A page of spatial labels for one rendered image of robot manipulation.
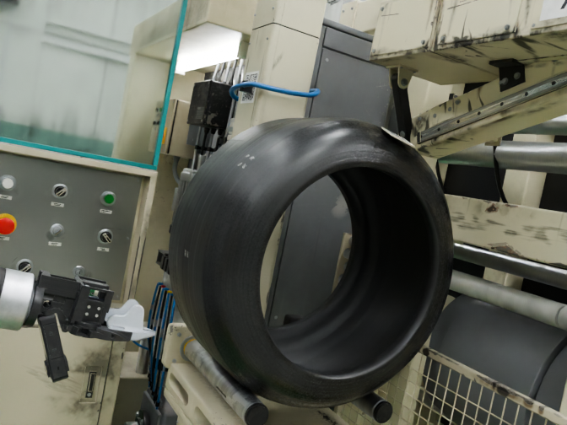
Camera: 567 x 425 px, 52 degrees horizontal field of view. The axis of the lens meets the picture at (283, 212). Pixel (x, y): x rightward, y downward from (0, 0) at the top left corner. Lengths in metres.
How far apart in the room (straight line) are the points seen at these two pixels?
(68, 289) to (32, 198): 0.60
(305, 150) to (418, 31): 0.49
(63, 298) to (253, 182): 0.35
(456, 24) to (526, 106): 0.22
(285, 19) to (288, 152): 0.49
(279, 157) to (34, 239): 0.79
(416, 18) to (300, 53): 0.27
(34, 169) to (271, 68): 0.63
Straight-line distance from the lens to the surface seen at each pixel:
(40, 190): 1.55
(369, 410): 1.21
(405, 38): 1.39
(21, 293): 0.95
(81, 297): 0.97
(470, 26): 1.24
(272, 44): 1.37
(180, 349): 1.33
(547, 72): 1.26
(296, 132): 1.00
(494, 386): 1.25
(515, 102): 1.28
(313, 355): 1.35
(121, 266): 1.61
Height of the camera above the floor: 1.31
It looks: 3 degrees down
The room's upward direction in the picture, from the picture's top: 11 degrees clockwise
